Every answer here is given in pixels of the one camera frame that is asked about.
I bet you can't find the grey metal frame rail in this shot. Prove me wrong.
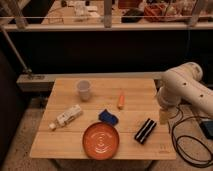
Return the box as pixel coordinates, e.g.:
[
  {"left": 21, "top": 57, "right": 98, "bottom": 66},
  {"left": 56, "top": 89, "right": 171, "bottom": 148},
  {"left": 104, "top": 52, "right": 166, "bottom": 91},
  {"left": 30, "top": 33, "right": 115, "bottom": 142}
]
[{"left": 16, "top": 71, "right": 213, "bottom": 93}]

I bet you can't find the black object on shelf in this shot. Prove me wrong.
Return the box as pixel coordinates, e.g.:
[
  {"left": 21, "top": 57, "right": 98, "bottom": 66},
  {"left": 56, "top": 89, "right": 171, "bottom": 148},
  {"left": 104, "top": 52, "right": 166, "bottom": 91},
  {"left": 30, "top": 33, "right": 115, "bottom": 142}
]
[{"left": 121, "top": 9, "right": 144, "bottom": 23}]

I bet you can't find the diagonal metal pole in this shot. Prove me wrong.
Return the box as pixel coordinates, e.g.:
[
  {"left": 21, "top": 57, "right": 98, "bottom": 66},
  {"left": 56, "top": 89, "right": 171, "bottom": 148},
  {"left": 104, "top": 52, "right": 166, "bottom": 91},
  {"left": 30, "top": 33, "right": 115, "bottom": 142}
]
[{"left": 0, "top": 26, "right": 32, "bottom": 77}]

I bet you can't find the black power adapter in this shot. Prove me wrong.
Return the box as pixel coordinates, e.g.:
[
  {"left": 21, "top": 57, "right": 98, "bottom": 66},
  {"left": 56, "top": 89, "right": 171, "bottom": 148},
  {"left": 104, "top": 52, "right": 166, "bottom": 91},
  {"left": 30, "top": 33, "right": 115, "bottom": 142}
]
[{"left": 200, "top": 121, "right": 213, "bottom": 140}]

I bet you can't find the black cable on floor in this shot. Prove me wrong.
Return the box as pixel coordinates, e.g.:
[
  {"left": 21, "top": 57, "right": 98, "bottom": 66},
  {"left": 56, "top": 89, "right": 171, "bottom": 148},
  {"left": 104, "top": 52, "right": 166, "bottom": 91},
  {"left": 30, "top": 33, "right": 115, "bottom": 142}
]
[{"left": 165, "top": 105, "right": 213, "bottom": 169}]

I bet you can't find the blue crumpled cloth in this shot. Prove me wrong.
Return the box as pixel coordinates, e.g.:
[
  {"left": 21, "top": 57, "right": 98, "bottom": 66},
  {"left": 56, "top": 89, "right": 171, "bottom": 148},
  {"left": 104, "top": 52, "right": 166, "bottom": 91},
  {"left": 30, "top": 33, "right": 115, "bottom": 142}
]
[{"left": 98, "top": 109, "right": 119, "bottom": 126}]

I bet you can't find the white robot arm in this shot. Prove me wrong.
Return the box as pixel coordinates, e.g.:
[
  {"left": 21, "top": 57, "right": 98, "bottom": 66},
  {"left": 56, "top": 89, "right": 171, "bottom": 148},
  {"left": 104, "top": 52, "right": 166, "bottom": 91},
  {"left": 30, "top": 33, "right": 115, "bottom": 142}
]
[{"left": 157, "top": 62, "right": 213, "bottom": 124}]

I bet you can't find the orange plate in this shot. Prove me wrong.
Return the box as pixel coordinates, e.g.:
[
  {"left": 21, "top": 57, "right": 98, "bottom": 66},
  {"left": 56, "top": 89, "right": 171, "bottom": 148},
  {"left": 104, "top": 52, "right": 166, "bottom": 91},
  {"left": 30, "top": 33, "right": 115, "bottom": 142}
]
[{"left": 82, "top": 122, "right": 120, "bottom": 160}]

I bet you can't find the white plastic bottle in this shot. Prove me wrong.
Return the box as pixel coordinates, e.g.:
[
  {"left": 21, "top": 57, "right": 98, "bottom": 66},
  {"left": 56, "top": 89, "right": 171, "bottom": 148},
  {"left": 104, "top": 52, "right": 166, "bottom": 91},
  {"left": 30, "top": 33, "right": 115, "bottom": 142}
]
[{"left": 49, "top": 105, "right": 83, "bottom": 131}]

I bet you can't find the red basket on shelf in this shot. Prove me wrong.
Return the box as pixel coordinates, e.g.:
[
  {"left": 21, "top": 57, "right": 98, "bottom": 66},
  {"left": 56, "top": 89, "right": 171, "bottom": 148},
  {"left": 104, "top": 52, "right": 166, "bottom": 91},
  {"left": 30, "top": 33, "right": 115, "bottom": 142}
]
[{"left": 144, "top": 3, "right": 181, "bottom": 22}]

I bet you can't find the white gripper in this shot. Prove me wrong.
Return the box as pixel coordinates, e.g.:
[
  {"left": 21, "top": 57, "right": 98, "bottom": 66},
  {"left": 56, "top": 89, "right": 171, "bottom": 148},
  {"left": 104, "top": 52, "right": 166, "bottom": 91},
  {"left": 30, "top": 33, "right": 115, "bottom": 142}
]
[{"left": 157, "top": 95, "right": 173, "bottom": 125}]

